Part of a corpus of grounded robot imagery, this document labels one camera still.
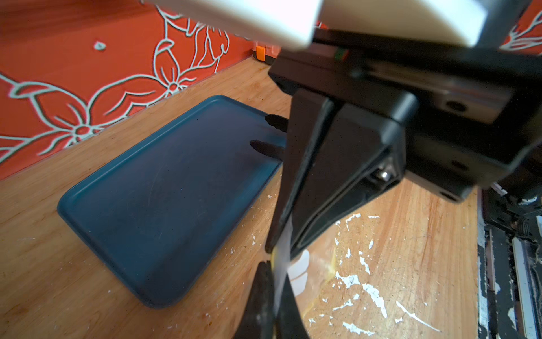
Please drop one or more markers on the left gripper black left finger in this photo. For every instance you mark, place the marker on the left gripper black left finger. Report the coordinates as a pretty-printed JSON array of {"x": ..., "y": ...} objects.
[{"x": 257, "y": 319}]

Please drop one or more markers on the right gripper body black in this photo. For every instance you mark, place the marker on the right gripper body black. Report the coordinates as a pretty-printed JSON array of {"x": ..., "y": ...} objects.
[{"x": 472, "y": 115}]

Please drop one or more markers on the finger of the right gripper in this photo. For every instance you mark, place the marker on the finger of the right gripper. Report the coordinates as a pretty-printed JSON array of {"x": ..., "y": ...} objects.
[
  {"x": 309, "y": 120},
  {"x": 362, "y": 156}
]

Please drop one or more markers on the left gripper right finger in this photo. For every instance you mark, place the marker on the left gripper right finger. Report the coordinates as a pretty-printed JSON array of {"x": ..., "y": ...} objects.
[{"x": 289, "y": 323}]

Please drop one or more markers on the black metal tongs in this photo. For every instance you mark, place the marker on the black metal tongs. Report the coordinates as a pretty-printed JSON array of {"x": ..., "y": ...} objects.
[{"x": 272, "y": 142}]

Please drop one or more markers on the bag with yellow duck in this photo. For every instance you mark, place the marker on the bag with yellow duck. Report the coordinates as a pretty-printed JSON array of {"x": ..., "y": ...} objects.
[{"x": 308, "y": 269}]

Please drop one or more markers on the dark blue tray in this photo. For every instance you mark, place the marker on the dark blue tray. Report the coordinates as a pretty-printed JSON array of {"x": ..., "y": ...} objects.
[{"x": 157, "y": 214}]

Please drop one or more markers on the orange tool case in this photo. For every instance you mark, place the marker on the orange tool case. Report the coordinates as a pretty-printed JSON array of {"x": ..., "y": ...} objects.
[{"x": 265, "y": 53}]

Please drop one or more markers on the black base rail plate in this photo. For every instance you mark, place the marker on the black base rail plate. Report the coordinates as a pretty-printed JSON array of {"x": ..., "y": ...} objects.
[{"x": 509, "y": 265}]

